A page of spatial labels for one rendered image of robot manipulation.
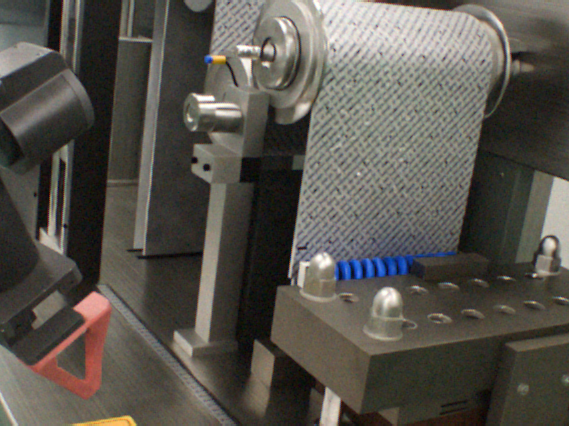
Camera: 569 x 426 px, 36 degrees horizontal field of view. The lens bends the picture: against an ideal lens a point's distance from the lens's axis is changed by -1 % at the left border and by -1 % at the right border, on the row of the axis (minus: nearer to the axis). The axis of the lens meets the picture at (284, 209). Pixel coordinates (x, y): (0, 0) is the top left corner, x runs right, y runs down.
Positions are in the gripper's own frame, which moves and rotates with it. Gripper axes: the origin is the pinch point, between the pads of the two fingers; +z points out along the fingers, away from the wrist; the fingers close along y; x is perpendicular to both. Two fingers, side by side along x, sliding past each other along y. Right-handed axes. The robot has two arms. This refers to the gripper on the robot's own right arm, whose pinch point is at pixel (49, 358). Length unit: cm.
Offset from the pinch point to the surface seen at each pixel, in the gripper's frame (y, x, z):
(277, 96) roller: 12.7, -38.6, 3.7
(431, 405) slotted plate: -12.7, -25.9, 24.9
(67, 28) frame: 52, -39, 3
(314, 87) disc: 6.9, -38.6, 1.2
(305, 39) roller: 9.0, -40.9, -2.6
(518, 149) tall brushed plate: -1, -63, 23
